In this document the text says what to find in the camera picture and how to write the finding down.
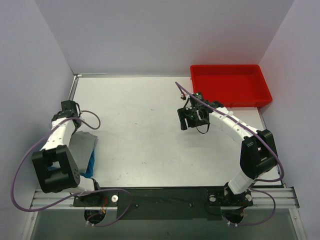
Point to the aluminium front rail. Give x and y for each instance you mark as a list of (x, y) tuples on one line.
[(66, 201)]

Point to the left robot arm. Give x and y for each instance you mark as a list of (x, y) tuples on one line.
[(63, 179)]

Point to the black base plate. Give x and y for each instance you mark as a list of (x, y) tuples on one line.
[(168, 203)]

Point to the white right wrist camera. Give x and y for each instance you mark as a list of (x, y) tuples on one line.
[(183, 96)]

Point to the grey t shirt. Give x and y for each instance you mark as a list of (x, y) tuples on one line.
[(82, 145)]

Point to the red plastic bin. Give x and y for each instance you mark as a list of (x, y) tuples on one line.
[(233, 85)]

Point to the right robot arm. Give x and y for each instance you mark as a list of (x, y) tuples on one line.
[(257, 147)]

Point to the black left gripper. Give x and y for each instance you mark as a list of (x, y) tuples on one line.
[(68, 105)]

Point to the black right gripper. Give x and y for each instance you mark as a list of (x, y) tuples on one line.
[(183, 119)]

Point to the folded blue t shirt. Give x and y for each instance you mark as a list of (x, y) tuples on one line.
[(91, 165)]

